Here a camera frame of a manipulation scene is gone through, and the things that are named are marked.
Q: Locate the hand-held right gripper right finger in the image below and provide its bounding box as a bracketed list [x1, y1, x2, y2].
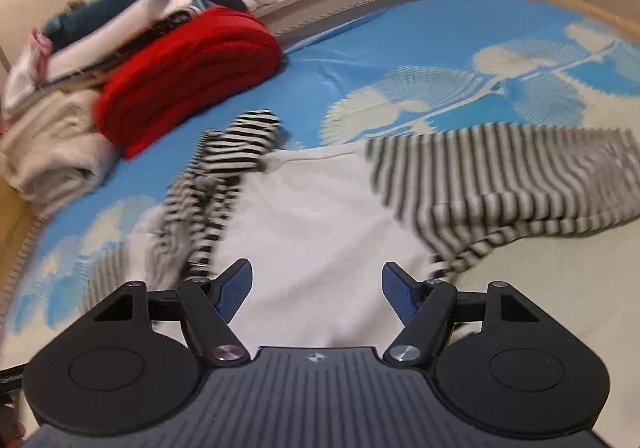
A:
[381, 262, 541, 368]

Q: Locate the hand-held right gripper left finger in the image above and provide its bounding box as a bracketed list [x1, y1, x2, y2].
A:
[92, 258, 256, 367]

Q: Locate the black white striped small garment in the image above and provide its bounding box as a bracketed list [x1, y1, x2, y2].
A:
[87, 108, 640, 354]

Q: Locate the pile of folded white clothes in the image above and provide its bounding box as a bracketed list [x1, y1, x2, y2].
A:
[2, 0, 201, 115]

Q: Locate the red folded blanket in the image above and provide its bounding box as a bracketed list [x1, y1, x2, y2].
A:
[96, 5, 286, 159]

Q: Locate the cream folded blanket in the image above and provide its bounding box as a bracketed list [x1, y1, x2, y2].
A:
[0, 90, 121, 215]

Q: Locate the blue white printed bedsheet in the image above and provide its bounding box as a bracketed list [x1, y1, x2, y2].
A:
[0, 0, 640, 379]

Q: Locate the grey quilted mattress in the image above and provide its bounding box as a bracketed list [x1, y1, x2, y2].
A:
[267, 0, 473, 46]

